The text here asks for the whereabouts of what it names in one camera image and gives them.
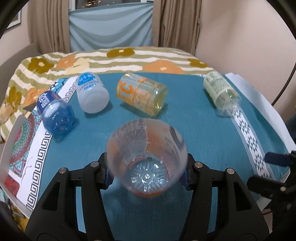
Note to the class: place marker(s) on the yellow orange plastic cup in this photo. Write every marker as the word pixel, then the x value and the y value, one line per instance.
pixel 142 93

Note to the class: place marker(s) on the grey bed headboard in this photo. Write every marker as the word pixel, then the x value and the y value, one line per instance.
pixel 8 67

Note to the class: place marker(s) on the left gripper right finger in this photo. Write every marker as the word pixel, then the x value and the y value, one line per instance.
pixel 238 215

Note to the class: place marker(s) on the left beige curtain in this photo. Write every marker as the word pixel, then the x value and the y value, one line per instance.
pixel 48 25

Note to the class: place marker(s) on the window with white frame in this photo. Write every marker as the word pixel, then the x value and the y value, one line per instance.
pixel 79 4

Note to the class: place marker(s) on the right beige curtain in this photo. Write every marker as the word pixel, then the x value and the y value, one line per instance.
pixel 176 24

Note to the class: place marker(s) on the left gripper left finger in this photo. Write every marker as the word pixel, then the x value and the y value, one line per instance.
pixel 55 215

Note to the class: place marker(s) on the green label clear cup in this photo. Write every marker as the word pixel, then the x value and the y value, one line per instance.
pixel 224 96

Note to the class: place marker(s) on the light blue hanging cloth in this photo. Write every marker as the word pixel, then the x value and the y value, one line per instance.
pixel 113 26

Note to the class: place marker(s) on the floral striped bed quilt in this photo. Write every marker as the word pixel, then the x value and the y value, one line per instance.
pixel 36 74

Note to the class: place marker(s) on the framed houses picture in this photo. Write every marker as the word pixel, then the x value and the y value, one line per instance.
pixel 15 21

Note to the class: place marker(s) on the teal patterned tablecloth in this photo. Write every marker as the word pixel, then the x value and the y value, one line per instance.
pixel 135 218

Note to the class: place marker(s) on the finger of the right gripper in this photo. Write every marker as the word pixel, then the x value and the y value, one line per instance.
pixel 282 160

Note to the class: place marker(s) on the orange label plastic cup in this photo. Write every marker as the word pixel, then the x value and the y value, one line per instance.
pixel 147 156

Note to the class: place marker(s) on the white plastic cup blue label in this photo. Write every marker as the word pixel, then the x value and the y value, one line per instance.
pixel 92 95

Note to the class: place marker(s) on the beige curtain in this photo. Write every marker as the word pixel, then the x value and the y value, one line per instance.
pixel 176 24
pixel 48 25

